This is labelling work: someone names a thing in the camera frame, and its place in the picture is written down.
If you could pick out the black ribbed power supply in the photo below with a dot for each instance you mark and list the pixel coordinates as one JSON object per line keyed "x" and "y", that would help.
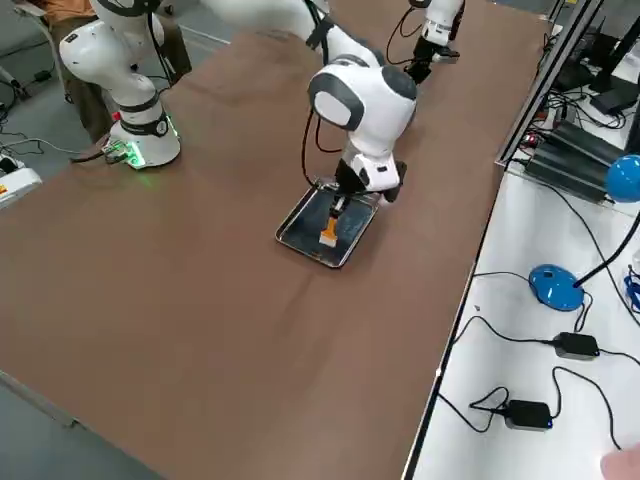
{"x": 590, "y": 145}
{"x": 565, "y": 175}

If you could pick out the white power strip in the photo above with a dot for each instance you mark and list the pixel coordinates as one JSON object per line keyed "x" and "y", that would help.
{"x": 7, "y": 164}

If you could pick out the metal tray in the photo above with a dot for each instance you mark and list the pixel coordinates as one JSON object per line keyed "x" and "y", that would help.
{"x": 300, "y": 240}

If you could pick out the black router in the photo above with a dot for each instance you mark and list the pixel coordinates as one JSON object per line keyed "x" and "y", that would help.
{"x": 575, "y": 75}

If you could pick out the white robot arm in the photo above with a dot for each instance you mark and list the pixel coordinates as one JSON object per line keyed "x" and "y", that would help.
{"x": 360, "y": 100}
{"x": 442, "y": 20}

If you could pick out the white control box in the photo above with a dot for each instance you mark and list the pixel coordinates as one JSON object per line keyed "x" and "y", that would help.
{"x": 17, "y": 187}

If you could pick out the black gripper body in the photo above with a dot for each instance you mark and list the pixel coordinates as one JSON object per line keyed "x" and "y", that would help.
{"x": 425, "y": 52}
{"x": 349, "y": 179}

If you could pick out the pink rounded object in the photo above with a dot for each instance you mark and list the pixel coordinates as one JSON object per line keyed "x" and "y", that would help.
{"x": 622, "y": 465}

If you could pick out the black monitor with stand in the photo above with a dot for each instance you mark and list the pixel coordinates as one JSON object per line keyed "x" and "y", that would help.
{"x": 612, "y": 102}

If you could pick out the blue desk lamp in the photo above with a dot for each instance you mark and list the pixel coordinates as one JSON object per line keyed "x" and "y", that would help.
{"x": 555, "y": 290}

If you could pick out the white chair frame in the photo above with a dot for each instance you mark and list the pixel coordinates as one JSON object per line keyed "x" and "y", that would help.
{"x": 50, "y": 37}

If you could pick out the aluminium frame post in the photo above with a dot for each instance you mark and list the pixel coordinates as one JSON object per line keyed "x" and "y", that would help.
{"x": 545, "y": 85}

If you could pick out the black power adapter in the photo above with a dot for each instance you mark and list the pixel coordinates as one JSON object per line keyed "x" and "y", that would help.
{"x": 576, "y": 345}
{"x": 527, "y": 415}

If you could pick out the person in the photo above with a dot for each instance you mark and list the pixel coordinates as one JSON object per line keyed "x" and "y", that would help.
{"x": 85, "y": 110}

